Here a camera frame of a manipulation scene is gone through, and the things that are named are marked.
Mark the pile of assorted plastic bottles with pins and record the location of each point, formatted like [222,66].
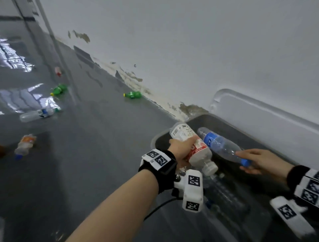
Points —
[224,197]

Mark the person's right hand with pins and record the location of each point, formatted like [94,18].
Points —
[269,163]

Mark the grey plastic storage bin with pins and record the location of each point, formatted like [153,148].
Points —
[249,135]

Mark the person's left hand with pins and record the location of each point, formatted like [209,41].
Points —
[180,149]

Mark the blue-capped blue-label plastic bottle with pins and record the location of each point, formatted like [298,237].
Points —
[219,145]

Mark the green yellow-capped plastic bottle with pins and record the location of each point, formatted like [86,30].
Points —
[133,94]
[59,90]

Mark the white translucent bin lid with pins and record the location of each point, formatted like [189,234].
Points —
[274,124]

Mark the orange-label blue-capped plastic bottle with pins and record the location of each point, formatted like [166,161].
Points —
[25,145]

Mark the white bottle red label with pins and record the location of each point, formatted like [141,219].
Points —
[203,157]

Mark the person's left forearm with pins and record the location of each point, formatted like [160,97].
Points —
[119,212]

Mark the clear teal-capped plastic bottle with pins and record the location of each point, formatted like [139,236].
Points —
[32,115]

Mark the small red-label plastic bottle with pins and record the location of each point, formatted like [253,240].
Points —
[58,71]

